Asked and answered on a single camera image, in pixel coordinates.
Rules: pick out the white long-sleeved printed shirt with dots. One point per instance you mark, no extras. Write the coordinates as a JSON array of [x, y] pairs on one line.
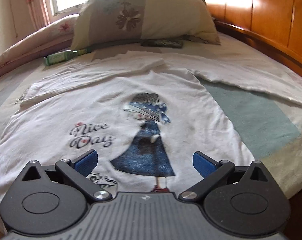
[[66, 105]]

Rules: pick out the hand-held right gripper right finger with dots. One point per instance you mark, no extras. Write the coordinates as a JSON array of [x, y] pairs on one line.
[[203, 165]]

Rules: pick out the folded pink floral quilt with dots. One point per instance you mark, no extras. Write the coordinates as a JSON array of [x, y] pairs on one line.
[[28, 45]]

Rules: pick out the green glass bottle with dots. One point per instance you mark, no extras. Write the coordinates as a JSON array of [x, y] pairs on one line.
[[58, 58]]

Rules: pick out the pink striped curtain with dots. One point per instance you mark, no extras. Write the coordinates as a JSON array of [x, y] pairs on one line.
[[36, 2]]

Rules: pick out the floral patchwork pillow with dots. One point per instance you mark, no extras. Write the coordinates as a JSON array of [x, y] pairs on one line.
[[165, 15]]

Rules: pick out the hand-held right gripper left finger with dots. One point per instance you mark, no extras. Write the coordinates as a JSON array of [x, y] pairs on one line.
[[87, 162]]

